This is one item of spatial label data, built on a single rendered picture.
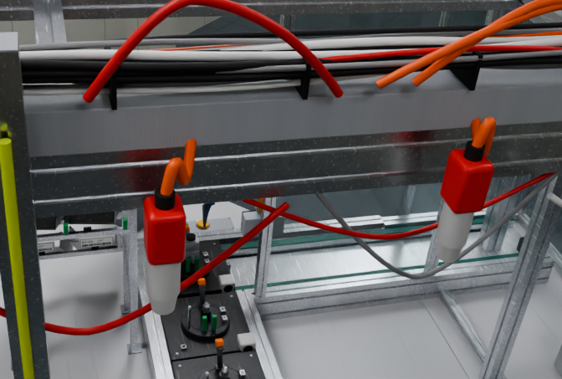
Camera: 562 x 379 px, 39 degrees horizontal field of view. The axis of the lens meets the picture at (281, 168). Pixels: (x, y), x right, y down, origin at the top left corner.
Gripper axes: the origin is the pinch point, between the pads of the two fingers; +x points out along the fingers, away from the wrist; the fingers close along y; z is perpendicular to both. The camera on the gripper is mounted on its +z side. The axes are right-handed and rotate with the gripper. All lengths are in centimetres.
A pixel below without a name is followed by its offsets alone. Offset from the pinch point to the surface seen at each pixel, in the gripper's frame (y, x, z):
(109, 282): -24.0, 18.0, -27.5
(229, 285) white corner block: 9.9, 21.9, -2.7
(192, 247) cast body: 0.1, 9.1, -4.7
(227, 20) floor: 114, -166, -398
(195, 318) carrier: -3.2, 29.2, 7.6
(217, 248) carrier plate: 10.4, 10.8, -18.8
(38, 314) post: -43, 12, 131
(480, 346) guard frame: 82, 48, 16
